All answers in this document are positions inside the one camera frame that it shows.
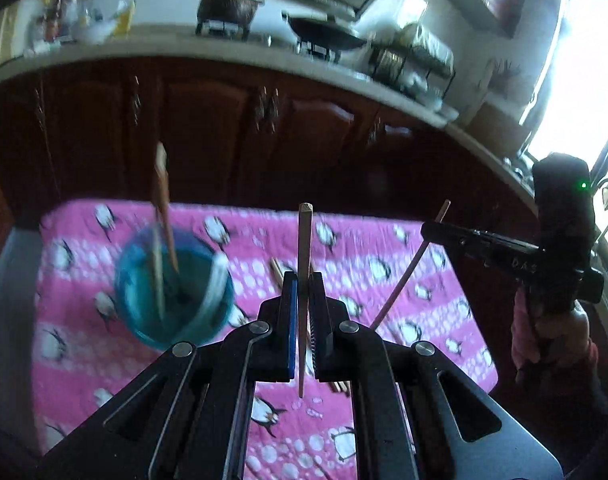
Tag white ceramic soup spoon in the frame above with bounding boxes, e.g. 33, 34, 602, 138
187, 252, 229, 333

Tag teal utensil holder cup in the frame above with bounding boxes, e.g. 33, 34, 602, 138
114, 226, 234, 351

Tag light wooden chopstick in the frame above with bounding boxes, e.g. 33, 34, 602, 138
297, 203, 313, 399

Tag brown wooden chopstick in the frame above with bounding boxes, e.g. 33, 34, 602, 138
371, 199, 453, 332

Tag lower kitchen cabinets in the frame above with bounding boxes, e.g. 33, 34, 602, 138
0, 56, 536, 230

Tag right hand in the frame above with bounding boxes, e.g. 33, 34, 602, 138
511, 287, 599, 382

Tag pink penguin table cloth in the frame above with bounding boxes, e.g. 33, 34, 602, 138
31, 200, 498, 479

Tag black dish rack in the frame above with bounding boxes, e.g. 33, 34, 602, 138
369, 22, 456, 113

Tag black wok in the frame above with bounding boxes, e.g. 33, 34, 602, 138
281, 11, 367, 52

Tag brown cooking pot with lid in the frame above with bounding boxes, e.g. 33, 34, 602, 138
195, 0, 265, 41

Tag white bowl on counter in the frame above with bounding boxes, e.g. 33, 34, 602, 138
72, 20, 117, 44

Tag yellow oil bottle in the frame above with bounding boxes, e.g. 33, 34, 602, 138
114, 0, 136, 37

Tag dark sauce bottle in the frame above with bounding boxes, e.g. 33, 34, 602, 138
48, 0, 65, 42

